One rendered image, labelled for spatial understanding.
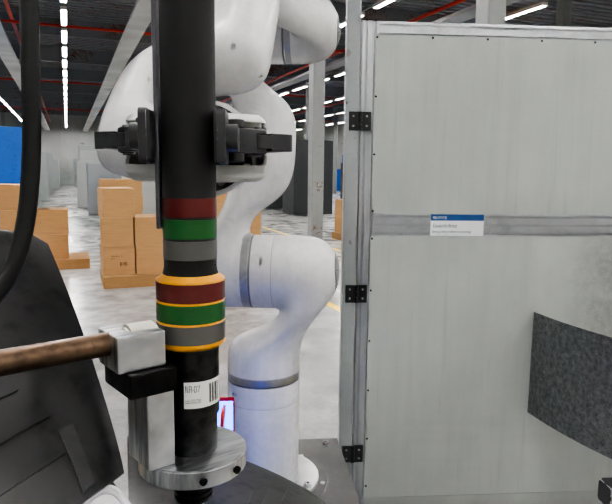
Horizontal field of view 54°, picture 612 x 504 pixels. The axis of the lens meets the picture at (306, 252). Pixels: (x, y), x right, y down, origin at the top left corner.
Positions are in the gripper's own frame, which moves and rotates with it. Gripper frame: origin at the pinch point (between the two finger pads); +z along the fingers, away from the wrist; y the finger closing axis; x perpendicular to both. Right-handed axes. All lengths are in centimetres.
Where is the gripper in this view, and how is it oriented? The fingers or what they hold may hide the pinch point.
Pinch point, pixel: (185, 137)
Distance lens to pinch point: 38.4
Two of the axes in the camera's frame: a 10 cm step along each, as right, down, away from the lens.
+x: 0.1, -9.9, -1.3
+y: -10.0, 0.0, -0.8
